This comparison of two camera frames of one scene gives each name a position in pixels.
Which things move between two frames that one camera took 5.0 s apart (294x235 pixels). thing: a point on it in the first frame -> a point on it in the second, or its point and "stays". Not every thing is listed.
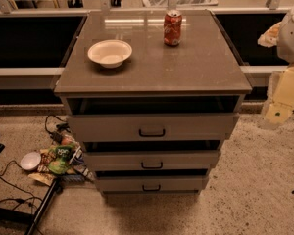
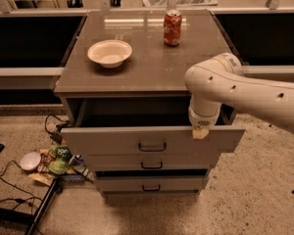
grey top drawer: (154, 127) -> (150, 141)
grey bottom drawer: (152, 184) stays
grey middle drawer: (151, 160) stays
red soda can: (171, 29) stays
